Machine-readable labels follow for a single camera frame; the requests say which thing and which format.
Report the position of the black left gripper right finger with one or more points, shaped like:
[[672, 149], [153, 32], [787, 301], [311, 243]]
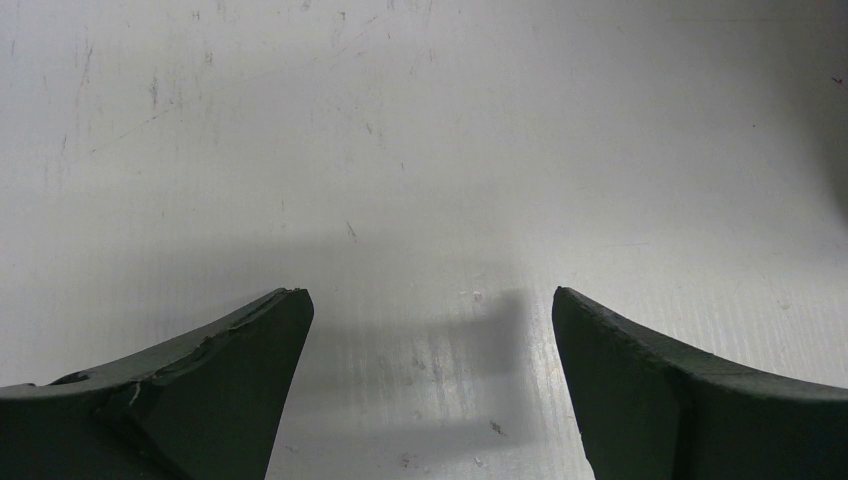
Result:
[[648, 406]]

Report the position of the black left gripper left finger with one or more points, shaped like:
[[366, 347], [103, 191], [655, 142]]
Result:
[[204, 405]]

